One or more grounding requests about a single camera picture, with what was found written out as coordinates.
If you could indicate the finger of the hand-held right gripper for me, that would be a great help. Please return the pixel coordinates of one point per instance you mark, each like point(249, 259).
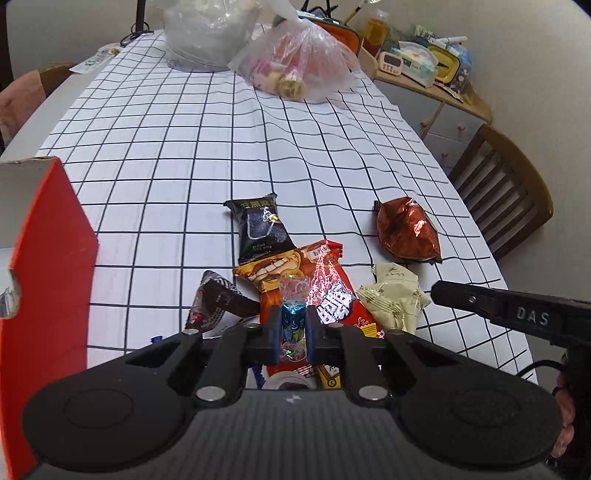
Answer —
point(466, 300)

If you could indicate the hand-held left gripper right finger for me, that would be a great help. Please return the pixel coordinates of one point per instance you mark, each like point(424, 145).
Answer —
point(312, 339)

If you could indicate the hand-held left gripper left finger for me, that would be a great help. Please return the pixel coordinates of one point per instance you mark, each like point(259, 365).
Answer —
point(275, 339)

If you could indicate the blue foil candy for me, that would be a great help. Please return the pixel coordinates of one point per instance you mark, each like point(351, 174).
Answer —
point(294, 323)

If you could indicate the dark brown chocolate packet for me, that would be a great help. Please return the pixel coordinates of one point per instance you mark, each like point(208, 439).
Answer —
point(217, 300)

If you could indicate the beige snack packet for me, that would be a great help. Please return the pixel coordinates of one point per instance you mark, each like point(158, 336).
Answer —
point(392, 277)
point(390, 307)

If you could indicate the copper foil cookie packet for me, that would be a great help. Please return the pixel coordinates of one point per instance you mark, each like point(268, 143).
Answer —
point(406, 230)

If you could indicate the red cardboard box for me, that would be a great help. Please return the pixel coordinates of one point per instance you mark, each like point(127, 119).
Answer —
point(46, 277)

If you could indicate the clear plastic bag of snacks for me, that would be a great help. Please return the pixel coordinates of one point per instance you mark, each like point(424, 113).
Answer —
point(304, 60)

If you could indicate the person's right hand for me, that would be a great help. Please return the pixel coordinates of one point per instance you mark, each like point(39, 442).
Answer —
point(565, 415)

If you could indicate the yellow snack packet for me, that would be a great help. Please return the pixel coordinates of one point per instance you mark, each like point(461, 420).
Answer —
point(330, 376)

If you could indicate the clear tape roll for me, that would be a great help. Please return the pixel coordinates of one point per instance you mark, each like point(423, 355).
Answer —
point(288, 379)

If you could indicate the shiny red snack packet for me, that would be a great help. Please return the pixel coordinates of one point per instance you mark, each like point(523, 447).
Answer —
point(337, 295)

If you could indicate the orange cartoon face snack packet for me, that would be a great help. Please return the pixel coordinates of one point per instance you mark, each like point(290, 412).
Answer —
point(272, 270)

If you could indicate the black snack packet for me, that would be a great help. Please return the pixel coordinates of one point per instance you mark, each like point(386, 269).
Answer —
point(261, 230)

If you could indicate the wooden slatted chair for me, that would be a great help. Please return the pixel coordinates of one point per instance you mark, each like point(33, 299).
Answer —
point(503, 194)

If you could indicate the wooden grey-drawer cabinet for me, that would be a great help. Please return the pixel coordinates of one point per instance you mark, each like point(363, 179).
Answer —
point(452, 124)

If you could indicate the white black-grid tablecloth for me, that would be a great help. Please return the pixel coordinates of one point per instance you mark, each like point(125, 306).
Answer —
point(184, 138)

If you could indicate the yellow box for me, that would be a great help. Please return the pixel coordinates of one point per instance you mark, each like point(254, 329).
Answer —
point(445, 67)

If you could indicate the tissue pack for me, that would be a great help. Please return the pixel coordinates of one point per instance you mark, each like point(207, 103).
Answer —
point(418, 60)

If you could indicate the white kitchen timer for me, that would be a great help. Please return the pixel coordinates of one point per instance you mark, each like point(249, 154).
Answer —
point(388, 62)

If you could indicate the yellow drink bottle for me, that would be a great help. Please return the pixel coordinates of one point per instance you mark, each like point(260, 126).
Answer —
point(376, 34)

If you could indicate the orange collapsible basin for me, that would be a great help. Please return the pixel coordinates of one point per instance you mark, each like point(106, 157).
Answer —
point(345, 38)

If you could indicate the clear empty plastic bag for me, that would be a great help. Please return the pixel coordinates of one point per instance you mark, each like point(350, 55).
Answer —
point(203, 37)

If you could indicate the pink cloth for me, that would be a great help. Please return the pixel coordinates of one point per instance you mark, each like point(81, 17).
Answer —
point(18, 106)

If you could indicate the black lamp stand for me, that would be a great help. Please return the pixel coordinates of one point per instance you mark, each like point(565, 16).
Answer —
point(138, 18)

